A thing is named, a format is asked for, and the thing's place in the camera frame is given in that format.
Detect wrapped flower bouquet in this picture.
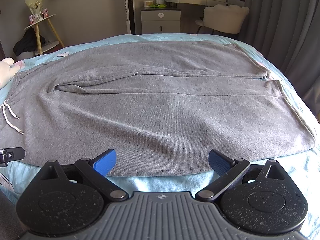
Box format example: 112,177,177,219
24,0,44,25

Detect grey sweatpants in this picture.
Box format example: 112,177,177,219
1,41,316,176

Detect black clothes on table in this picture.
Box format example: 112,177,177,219
13,28,38,56

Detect round wooden side table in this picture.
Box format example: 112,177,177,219
24,13,66,55

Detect cream shell back chair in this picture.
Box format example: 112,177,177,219
195,4,249,40

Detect light blue bed sheet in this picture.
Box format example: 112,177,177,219
0,32,320,240

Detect grey curtain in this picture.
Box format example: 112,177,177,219
237,0,320,100

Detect white bedside drawer cabinet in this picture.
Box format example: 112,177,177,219
140,8,181,34

